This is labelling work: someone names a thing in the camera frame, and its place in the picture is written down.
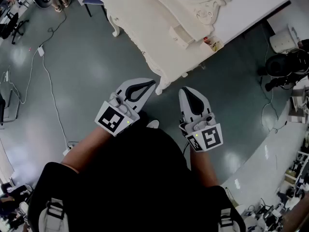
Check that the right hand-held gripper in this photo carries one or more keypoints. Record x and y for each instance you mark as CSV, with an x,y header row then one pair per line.
x,y
210,136

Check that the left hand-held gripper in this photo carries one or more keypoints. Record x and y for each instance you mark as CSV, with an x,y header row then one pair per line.
x,y
113,120

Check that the cream ornate dressing table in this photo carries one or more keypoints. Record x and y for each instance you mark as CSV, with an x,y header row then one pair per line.
x,y
149,28

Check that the person's left forearm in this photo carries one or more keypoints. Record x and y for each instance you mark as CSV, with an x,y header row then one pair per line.
x,y
87,144

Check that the person's right forearm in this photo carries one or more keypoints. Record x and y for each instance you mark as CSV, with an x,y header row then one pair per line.
x,y
202,168

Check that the person's white shoe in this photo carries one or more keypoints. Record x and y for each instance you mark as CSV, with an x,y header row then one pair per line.
x,y
153,124

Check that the cream organizer box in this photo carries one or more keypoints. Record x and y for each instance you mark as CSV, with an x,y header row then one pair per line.
x,y
214,45

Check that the person's black clothing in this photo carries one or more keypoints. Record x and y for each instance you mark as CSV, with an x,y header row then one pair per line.
x,y
132,178

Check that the white power strip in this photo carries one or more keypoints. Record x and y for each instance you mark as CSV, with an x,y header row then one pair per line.
x,y
7,76
68,148

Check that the black bulky equipment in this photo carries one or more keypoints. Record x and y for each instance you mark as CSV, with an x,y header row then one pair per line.
x,y
285,65

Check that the white power adapter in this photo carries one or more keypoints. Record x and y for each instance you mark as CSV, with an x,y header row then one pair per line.
x,y
41,51

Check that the white shelf unit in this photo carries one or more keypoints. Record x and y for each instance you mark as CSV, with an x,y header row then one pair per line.
x,y
299,105

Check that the white padded stool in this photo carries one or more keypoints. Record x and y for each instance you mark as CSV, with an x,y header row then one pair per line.
x,y
281,41

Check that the cluttered work desk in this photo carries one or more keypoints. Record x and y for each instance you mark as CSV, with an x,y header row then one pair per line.
x,y
289,192

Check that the black office chair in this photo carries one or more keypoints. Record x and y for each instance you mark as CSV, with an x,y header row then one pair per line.
x,y
12,25

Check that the black metal frame chair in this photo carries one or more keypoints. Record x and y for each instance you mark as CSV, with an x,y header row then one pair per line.
x,y
2,105

